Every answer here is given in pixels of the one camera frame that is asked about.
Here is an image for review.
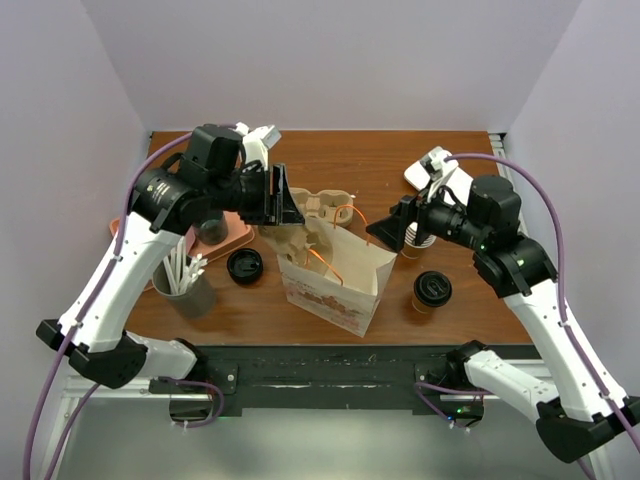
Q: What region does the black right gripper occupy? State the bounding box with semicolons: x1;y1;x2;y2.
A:
366;175;488;251

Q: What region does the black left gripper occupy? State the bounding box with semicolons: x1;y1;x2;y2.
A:
208;161;306;225

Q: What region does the black plastic cup lid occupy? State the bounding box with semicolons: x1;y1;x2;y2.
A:
413;271;453;303

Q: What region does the single paper coffee cup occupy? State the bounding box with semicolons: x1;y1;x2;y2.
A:
411;296;446;315

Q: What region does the brown paper takeout bag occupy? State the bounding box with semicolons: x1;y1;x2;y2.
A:
277;221;397;337

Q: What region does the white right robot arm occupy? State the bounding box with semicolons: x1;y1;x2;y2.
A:
366;175;639;463

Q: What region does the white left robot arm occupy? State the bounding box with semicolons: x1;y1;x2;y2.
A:
36;123;305;392

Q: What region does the stack of paper cups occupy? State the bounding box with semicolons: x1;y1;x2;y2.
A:
401;222;436;260

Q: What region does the cardboard two-cup carrier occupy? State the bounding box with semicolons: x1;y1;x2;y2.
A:
291;187;354;228

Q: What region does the orange plastic tray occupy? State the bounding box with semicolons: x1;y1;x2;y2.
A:
107;212;254;292

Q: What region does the stack of black lids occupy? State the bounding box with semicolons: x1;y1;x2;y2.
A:
226;248;264;285

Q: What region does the dark green mug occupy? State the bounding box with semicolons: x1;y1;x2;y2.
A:
193;210;228;246

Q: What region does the white rectangular tray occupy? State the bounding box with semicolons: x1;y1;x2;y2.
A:
403;146;473;206

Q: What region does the grey cup with stirrers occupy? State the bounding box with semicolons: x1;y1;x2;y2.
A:
151;237;216;320

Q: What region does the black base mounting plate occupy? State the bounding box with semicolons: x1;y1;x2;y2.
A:
149;344;504;419

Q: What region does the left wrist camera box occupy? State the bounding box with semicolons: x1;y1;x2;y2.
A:
234;122;281;169

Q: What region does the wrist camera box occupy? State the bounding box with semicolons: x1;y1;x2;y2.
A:
418;147;458;194
234;122;281;169

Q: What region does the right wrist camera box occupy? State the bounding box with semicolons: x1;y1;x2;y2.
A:
418;147;458;194

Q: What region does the aluminium frame rail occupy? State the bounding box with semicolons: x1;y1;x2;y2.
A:
37;130;616;480

